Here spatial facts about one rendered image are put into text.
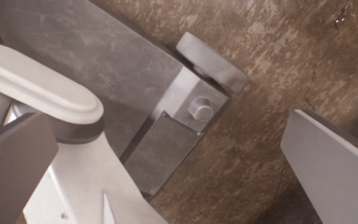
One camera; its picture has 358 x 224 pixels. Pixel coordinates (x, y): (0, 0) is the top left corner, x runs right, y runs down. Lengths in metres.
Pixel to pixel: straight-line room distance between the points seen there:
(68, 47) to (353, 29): 0.82
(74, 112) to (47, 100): 0.04
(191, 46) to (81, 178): 0.33
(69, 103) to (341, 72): 0.83
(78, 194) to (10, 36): 0.35
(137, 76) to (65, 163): 0.24
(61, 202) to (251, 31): 0.61
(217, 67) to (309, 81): 0.45
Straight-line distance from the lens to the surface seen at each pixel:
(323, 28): 0.80
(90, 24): 0.46
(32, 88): 0.35
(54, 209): 0.31
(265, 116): 0.79
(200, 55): 0.45
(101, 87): 0.48
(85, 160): 0.34
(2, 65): 0.38
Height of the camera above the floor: 0.61
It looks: 64 degrees down
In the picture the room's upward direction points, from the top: 166 degrees clockwise
